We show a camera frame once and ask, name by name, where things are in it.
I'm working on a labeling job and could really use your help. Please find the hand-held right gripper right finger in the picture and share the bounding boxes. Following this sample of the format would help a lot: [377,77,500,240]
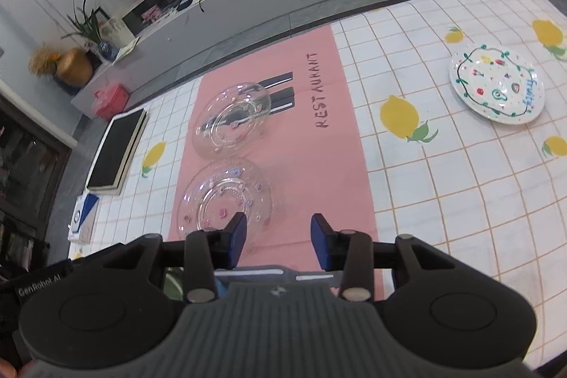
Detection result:
[311,213,461,303]

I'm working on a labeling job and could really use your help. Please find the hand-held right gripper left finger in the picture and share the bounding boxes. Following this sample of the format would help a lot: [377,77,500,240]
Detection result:
[89,213,247,303]

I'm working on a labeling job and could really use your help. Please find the clear glass plate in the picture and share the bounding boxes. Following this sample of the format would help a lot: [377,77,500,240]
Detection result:
[192,82,272,160]
[176,160,275,245]

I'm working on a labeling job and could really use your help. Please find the white fruit-print plate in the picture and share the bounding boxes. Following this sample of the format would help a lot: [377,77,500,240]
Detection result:
[449,44,545,126]

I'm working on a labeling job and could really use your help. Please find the pink bottle-print placemat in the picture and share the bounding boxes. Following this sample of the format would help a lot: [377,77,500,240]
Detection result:
[167,26,382,287]

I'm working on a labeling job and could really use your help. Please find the blue and white box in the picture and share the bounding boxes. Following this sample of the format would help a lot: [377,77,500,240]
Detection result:
[68,192,101,244]

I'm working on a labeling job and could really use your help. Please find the dark bookshelf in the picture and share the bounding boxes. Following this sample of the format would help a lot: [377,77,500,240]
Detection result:
[0,95,72,277]

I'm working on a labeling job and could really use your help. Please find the lemon-print checkered tablecloth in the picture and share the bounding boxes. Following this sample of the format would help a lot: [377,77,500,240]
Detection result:
[66,0,567,363]

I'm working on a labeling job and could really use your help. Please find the black notebook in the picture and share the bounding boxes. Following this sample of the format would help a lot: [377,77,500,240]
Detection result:
[86,108,150,196]

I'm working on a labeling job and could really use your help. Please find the pink storage box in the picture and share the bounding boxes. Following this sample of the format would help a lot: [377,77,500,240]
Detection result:
[92,83,130,121]

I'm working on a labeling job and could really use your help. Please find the open booklet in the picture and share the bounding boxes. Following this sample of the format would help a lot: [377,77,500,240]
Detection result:
[113,36,143,61]

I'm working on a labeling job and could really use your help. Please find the golden vase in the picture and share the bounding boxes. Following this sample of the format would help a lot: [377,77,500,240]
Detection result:
[55,48,94,87]

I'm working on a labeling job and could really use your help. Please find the dried yellow flowers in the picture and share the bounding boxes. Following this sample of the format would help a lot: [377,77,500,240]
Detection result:
[29,44,63,76]

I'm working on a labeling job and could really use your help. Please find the white printed card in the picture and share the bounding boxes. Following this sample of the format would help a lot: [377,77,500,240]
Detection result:
[100,17,134,47]

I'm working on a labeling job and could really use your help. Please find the green plant in blue vase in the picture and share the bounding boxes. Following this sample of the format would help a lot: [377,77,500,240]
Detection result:
[61,0,118,61]

